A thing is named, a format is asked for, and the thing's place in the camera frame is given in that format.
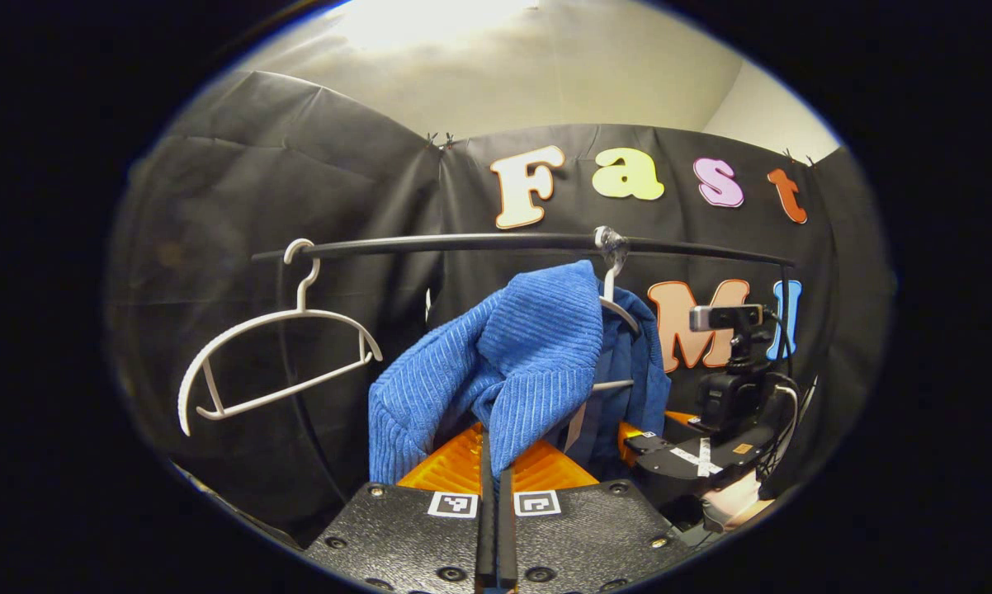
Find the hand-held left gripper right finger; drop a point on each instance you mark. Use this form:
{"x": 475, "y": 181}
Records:
{"x": 507, "y": 536}

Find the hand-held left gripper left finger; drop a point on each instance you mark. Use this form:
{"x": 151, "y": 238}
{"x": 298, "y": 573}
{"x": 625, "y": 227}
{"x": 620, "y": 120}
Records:
{"x": 486, "y": 536}

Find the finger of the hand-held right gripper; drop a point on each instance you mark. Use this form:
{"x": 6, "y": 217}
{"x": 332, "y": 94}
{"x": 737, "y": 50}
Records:
{"x": 640, "y": 440}
{"x": 682, "y": 418}

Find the white hanger with taped hook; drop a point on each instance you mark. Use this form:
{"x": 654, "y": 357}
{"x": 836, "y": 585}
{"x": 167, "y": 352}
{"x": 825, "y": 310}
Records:
{"x": 610, "y": 285}

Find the black clothes rack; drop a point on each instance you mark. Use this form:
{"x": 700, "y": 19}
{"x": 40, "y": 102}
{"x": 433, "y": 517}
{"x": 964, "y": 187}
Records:
{"x": 463, "y": 243}

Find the white plastic hanger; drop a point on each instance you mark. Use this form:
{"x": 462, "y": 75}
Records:
{"x": 304, "y": 293}

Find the black backdrop cloth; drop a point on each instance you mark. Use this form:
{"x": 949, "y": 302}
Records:
{"x": 257, "y": 181}

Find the ceiling light panel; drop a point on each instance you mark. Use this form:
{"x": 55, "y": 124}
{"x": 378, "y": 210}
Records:
{"x": 430, "y": 21}

